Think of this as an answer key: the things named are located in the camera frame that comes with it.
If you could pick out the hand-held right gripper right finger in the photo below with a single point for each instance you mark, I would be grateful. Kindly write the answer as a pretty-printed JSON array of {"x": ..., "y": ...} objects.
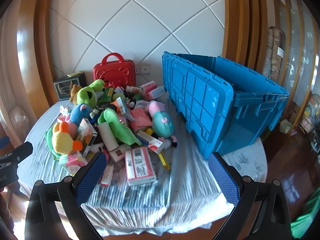
[{"x": 223, "y": 180}]

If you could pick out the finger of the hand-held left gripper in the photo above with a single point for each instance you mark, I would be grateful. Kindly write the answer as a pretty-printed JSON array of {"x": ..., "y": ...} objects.
[
  {"x": 20, "y": 152},
  {"x": 3, "y": 143}
]

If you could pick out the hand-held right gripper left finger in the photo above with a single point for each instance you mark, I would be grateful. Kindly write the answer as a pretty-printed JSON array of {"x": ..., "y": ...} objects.
[{"x": 91, "y": 177}]

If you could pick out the cardboard tube roll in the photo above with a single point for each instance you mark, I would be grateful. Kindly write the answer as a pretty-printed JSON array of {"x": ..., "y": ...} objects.
[{"x": 107, "y": 135}]

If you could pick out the red white packet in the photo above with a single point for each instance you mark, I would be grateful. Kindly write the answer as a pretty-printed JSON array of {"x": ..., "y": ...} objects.
[{"x": 140, "y": 167}]

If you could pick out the yellow plastic toy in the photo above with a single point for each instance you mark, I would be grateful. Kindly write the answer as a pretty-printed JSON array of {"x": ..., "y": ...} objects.
[{"x": 163, "y": 161}]

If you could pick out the blue white carton box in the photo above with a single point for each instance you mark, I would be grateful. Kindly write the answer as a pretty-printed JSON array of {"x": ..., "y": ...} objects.
[{"x": 150, "y": 141}]

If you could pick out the blue plastic crate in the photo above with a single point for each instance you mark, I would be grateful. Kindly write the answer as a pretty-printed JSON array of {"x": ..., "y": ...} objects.
[{"x": 200, "y": 100}]

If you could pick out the small white and red box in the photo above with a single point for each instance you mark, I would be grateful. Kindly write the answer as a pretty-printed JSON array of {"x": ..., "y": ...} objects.
[{"x": 107, "y": 175}]

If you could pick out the pink wet wipes pack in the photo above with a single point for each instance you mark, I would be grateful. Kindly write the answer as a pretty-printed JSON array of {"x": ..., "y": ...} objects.
[{"x": 73, "y": 161}]

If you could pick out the orange picture box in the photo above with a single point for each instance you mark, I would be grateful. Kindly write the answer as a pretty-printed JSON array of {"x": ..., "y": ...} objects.
[{"x": 86, "y": 135}]

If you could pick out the yellow duck plush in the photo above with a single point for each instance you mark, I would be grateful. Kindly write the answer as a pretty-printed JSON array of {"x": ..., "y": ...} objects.
[{"x": 62, "y": 140}]

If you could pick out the pink plush toy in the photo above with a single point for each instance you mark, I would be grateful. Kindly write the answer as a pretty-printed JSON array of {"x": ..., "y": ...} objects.
[{"x": 64, "y": 120}]

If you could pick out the green cloth hat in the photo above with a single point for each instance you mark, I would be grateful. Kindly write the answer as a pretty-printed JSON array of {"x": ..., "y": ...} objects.
[{"x": 117, "y": 127}]

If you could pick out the blue mouse plush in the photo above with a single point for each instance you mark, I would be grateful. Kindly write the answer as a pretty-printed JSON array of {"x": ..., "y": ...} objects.
[{"x": 78, "y": 113}]

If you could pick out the white and blue box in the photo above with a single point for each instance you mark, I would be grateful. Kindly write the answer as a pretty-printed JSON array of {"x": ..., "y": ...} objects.
[{"x": 123, "y": 108}]

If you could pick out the dark gift box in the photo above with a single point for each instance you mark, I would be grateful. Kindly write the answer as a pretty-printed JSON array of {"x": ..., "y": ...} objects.
[{"x": 65, "y": 90}]

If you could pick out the orange soft item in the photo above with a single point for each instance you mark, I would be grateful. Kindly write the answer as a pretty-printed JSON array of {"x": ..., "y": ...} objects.
[{"x": 114, "y": 104}]

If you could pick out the plain pink tissue pack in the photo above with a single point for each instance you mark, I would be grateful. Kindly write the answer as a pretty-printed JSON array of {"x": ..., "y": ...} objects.
[{"x": 141, "y": 118}]

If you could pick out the green frog plush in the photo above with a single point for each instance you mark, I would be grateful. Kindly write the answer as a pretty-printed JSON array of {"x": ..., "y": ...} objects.
[{"x": 86, "y": 97}]

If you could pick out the brown plush toy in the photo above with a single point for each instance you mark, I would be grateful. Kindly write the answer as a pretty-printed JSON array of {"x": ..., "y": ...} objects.
[{"x": 74, "y": 91}]

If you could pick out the pink and teal pig plush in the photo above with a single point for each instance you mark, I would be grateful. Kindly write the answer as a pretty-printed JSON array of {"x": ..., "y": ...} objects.
[{"x": 162, "y": 123}]

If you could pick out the green cardboard box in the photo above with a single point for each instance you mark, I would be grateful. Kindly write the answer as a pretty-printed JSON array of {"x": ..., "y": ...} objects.
[{"x": 106, "y": 95}]

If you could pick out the green ball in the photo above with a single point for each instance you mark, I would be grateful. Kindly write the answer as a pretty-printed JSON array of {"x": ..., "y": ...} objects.
[{"x": 118, "y": 97}]

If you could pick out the white blue-print wipes pack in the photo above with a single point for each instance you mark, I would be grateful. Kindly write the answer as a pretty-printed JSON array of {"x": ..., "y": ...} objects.
[{"x": 143, "y": 104}]

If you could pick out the green cloth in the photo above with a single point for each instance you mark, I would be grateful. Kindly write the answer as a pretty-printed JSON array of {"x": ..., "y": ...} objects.
[{"x": 306, "y": 220}]

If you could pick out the yellow note pad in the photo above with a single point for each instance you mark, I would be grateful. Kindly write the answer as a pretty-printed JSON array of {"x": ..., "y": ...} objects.
[{"x": 73, "y": 74}]

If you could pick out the pink and white tissue pack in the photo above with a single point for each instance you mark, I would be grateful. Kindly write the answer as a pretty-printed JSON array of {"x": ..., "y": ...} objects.
[
  {"x": 149, "y": 87},
  {"x": 156, "y": 93}
]

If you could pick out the red toy suitcase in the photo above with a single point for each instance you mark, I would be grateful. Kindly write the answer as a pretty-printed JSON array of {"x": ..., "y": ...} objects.
[{"x": 117, "y": 72}]

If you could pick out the rolled patterned blankets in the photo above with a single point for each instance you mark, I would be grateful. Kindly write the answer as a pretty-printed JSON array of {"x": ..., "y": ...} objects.
[{"x": 273, "y": 52}]

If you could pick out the wooden framed glass door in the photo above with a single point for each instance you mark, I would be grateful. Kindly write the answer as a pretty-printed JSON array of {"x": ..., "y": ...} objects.
[{"x": 295, "y": 42}]

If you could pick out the narrow white wall socket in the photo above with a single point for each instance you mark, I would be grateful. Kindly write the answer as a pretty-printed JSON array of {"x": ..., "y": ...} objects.
[{"x": 137, "y": 69}]

